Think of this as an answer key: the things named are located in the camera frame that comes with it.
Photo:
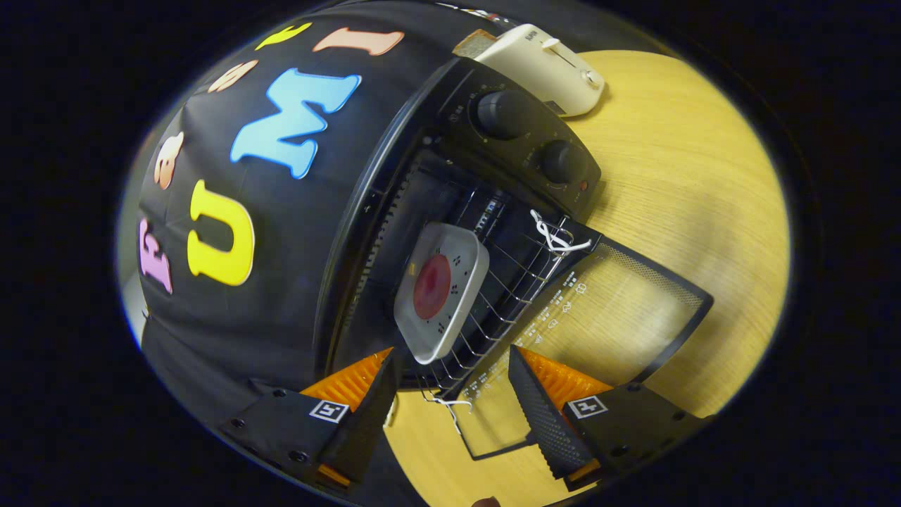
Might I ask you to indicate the white pop-up toaster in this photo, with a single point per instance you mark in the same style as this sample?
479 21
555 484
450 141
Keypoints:
542 70

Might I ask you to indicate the white rectangular food tray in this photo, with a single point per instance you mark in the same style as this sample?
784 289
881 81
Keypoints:
461 246

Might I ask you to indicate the pink ham slice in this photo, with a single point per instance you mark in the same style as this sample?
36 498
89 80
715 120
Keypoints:
431 287

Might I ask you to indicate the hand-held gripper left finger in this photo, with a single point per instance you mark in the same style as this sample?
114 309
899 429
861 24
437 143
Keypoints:
366 422

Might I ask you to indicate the black toaster oven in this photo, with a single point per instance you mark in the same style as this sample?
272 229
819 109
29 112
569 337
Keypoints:
524 141

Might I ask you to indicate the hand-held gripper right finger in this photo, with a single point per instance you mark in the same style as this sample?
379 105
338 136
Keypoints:
545 422

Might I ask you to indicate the brown bread slice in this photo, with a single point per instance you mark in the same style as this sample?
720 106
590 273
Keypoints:
473 44

